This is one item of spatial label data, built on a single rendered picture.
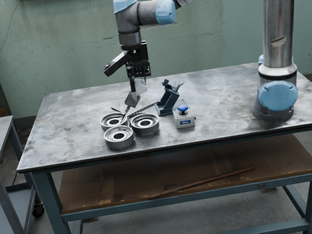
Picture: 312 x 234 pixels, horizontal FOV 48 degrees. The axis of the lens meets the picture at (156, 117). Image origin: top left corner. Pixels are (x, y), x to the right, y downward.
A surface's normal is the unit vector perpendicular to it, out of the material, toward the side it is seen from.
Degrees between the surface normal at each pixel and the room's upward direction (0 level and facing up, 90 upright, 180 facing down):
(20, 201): 0
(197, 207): 0
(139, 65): 90
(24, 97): 90
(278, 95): 98
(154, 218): 0
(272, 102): 98
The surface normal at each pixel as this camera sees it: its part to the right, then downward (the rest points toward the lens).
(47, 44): 0.11, 0.49
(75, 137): -0.11, -0.86
